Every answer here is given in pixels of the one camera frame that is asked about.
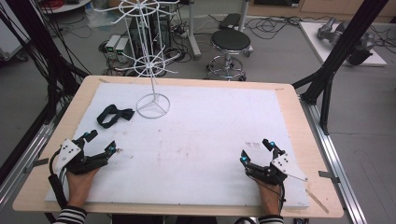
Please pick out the black computer tower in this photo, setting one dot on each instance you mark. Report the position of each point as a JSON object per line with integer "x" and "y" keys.
{"x": 149, "y": 34}

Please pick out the grey table leg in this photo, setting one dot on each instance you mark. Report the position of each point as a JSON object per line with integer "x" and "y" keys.
{"x": 193, "y": 31}

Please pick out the person's right hand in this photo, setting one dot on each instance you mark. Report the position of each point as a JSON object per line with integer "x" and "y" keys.
{"x": 269, "y": 196}

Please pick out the grey power supply unit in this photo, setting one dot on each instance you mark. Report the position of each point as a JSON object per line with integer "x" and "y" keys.
{"x": 122, "y": 49}
{"x": 112, "y": 43}

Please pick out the metal table clip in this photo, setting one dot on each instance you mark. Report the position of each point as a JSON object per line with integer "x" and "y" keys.
{"x": 35, "y": 163}
{"x": 328, "y": 176}

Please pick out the aluminium rail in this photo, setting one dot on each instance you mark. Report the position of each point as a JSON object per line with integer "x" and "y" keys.
{"x": 339, "y": 168}
{"x": 21, "y": 165}

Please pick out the black flat case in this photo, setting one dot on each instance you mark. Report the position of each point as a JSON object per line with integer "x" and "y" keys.
{"x": 229, "y": 21}

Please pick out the black metal frame post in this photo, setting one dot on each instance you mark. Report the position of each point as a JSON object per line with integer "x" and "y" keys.
{"x": 34, "y": 40}
{"x": 339, "y": 53}

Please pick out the white foam mat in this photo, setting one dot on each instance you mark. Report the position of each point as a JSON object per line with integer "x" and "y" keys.
{"x": 193, "y": 149}

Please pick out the person's left hand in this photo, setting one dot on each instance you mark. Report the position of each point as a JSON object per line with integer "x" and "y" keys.
{"x": 80, "y": 186}

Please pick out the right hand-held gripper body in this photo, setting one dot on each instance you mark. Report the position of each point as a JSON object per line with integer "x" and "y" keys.
{"x": 274, "y": 170}

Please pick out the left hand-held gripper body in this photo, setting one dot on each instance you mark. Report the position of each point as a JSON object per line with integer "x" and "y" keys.
{"x": 72, "y": 157}

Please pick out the thin wooden stick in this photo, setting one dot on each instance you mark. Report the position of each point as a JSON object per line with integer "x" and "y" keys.
{"x": 317, "y": 200}

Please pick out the white floor platform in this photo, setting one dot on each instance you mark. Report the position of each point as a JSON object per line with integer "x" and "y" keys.
{"x": 314, "y": 40}

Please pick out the black round stool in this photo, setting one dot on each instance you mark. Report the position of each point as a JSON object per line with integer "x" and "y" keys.
{"x": 230, "y": 42}

